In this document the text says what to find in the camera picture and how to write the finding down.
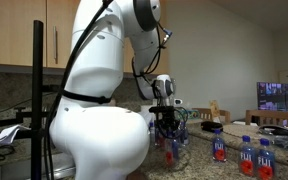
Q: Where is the white folded paper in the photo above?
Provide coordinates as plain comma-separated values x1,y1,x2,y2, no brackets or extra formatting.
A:
0,124,32,145

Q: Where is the black velcro strap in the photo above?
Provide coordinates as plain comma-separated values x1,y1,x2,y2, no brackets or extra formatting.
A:
62,89,113,105

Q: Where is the wooden wall cabinet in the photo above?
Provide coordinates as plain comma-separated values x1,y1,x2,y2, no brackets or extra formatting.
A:
0,0,170,76

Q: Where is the metal cabinet handle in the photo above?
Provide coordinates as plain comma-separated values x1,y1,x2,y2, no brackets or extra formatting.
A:
52,25,58,65

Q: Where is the shrink-wrapped water bottle pack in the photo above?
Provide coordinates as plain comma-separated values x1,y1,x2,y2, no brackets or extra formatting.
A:
147,119,191,148

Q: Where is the television screen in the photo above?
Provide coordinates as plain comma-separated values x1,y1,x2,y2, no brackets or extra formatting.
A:
256,81,288,113

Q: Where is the white plastic bag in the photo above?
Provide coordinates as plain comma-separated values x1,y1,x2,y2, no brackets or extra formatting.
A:
139,105,158,126

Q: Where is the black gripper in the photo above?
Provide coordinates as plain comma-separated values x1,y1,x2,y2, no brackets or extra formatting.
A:
156,112,183,139

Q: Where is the black base cable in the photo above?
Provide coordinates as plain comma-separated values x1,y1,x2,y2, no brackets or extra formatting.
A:
43,0,115,180

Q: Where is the clear plastic bag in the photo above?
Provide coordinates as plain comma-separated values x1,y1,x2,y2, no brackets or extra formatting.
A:
257,124,288,153

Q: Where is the wooden dining chair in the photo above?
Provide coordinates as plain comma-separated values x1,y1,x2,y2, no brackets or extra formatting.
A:
245,109,288,132
192,107,232,125

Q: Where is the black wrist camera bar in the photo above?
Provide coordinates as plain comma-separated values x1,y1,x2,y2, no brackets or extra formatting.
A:
148,105,176,114

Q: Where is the black zip case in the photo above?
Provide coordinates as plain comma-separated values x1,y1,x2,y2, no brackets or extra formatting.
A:
200,120,224,133

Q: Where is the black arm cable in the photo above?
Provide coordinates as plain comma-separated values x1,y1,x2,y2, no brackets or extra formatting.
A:
130,21,193,143

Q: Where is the teal tissue box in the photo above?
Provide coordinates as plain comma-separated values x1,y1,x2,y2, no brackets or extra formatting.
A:
187,109,202,120

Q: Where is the black stand pole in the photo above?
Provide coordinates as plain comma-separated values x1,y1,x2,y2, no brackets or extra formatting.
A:
31,19,45,180

